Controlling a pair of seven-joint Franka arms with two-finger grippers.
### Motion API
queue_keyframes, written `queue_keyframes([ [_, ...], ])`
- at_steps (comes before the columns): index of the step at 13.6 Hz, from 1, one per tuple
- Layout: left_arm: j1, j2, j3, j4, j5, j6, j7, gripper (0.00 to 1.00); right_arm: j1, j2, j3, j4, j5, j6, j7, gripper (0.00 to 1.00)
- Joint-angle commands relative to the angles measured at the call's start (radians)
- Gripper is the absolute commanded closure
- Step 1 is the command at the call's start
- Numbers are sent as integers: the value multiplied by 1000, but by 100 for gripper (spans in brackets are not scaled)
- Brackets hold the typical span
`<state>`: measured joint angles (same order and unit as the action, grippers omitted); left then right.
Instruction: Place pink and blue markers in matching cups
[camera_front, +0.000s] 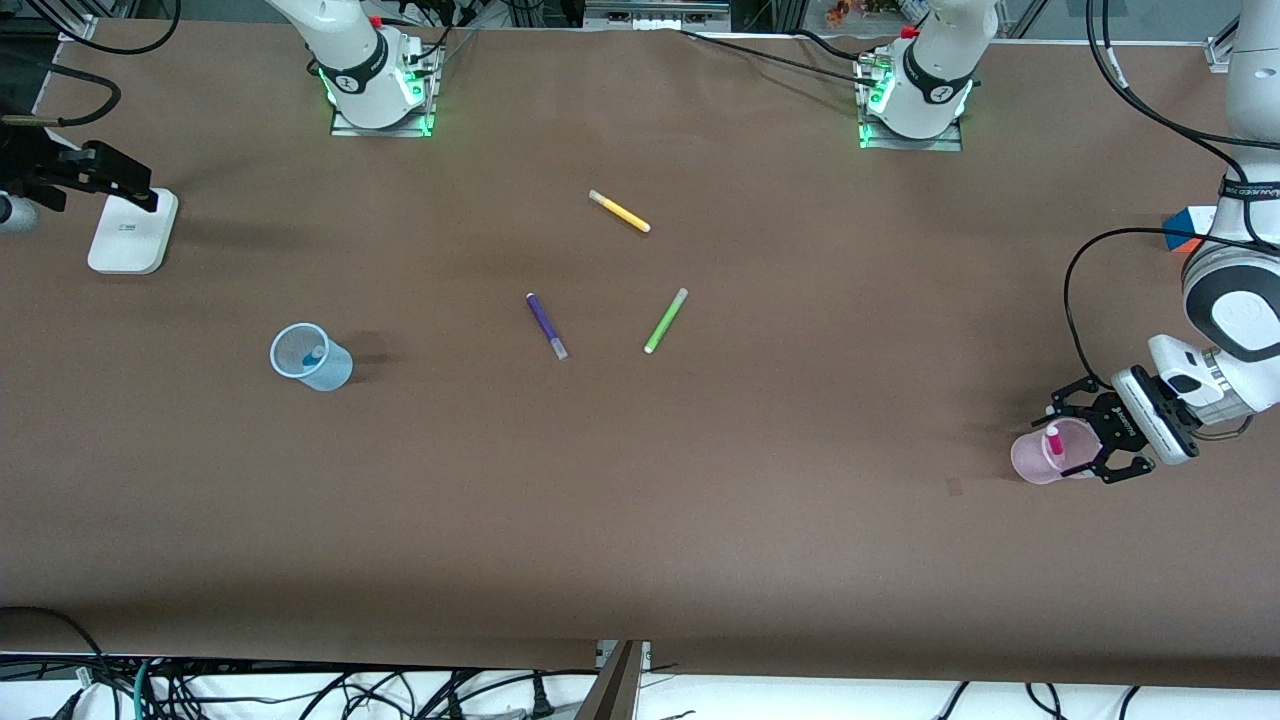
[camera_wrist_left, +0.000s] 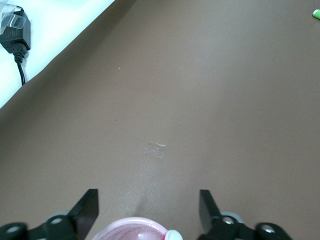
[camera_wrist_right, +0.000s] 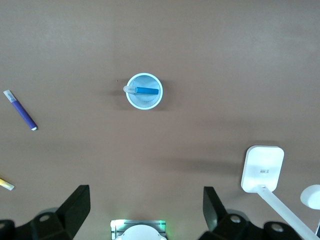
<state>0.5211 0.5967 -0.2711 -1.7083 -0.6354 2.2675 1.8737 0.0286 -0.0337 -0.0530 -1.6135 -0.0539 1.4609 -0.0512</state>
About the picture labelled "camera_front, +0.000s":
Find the white flat box device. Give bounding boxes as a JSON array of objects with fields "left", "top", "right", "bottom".
[{"left": 87, "top": 187, "right": 179, "bottom": 275}]

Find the translucent pink cup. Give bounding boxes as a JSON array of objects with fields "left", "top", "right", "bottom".
[{"left": 1009, "top": 418, "right": 1102, "bottom": 486}]

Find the blue orange white box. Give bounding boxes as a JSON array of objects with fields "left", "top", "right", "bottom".
[{"left": 1162, "top": 205, "right": 1219, "bottom": 253}]

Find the translucent blue cup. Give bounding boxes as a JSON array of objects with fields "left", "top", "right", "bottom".
[{"left": 269, "top": 322, "right": 354, "bottom": 392}]

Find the green marker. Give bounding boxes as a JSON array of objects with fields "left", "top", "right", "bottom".
[{"left": 643, "top": 288, "right": 690, "bottom": 355}]

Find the brown table cover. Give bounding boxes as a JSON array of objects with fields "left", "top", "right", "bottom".
[{"left": 0, "top": 18, "right": 1280, "bottom": 691}]

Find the purple marker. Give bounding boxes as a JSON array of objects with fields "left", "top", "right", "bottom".
[{"left": 526, "top": 292, "right": 569, "bottom": 361}]

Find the yellow marker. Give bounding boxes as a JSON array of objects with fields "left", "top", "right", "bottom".
[{"left": 588, "top": 189, "right": 652, "bottom": 234}]

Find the metal table leg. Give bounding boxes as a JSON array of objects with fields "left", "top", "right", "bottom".
[{"left": 575, "top": 640, "right": 651, "bottom": 720}]

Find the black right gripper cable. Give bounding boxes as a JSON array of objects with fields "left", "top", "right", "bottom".
[{"left": 0, "top": 75, "right": 123, "bottom": 128}]

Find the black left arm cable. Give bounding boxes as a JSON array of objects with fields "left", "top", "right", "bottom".
[{"left": 1063, "top": 0, "right": 1280, "bottom": 387}]

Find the black hanging cable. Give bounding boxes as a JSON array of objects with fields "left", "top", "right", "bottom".
[{"left": 25, "top": 0, "right": 182, "bottom": 57}]

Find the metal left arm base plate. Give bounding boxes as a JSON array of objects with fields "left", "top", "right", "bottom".
[{"left": 857, "top": 52, "right": 964, "bottom": 153}]

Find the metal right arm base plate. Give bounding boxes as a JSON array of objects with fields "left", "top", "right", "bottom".
[{"left": 330, "top": 42, "right": 438, "bottom": 138}]

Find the short black table cable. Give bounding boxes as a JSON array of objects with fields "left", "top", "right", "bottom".
[{"left": 795, "top": 28, "right": 877, "bottom": 61}]

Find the long black table cable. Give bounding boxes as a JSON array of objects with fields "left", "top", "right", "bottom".
[{"left": 680, "top": 28, "right": 881, "bottom": 81}]

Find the black looped floor cable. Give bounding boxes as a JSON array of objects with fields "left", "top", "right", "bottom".
[{"left": 0, "top": 605, "right": 111, "bottom": 691}]

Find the grey metal frame device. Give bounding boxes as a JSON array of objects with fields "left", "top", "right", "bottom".
[{"left": 585, "top": 0, "right": 732, "bottom": 32}]

